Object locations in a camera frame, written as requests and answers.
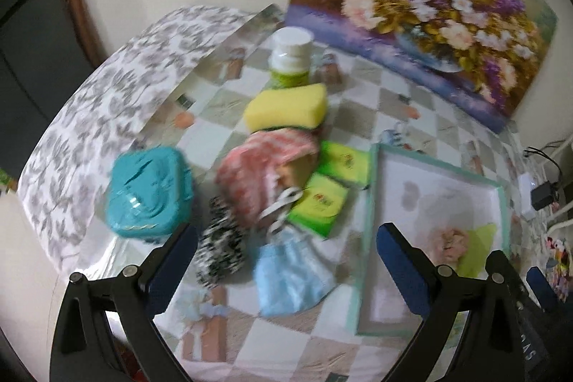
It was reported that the black power adapter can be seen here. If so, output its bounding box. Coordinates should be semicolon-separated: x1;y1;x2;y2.
530;181;558;211

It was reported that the teal plastic box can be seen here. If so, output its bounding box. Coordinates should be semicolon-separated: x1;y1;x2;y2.
106;146;194;240

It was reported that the yellow sponge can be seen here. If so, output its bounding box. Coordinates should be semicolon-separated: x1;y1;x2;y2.
243;83;328;133

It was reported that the floral still-life painting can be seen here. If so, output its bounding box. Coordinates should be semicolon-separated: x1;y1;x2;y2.
286;0;558;132

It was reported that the white power strip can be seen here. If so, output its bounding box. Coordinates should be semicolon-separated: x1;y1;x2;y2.
517;173;541;221

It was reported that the black white patterned cloth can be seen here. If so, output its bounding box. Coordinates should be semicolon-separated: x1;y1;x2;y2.
194;197;246;288

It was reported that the light blue face mask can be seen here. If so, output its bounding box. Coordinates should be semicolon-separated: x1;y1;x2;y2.
251;225;336;317

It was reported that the pink white knitted cloth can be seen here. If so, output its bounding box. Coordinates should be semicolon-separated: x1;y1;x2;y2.
216;128;319;229

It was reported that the checkered printed tablecloth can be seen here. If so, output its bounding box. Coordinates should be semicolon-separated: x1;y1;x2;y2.
82;6;549;381

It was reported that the teal-rimmed white tray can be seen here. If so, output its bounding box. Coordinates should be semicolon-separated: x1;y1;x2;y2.
347;144;510;337

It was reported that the white bottle, green label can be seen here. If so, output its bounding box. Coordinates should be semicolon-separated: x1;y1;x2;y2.
268;26;314;89

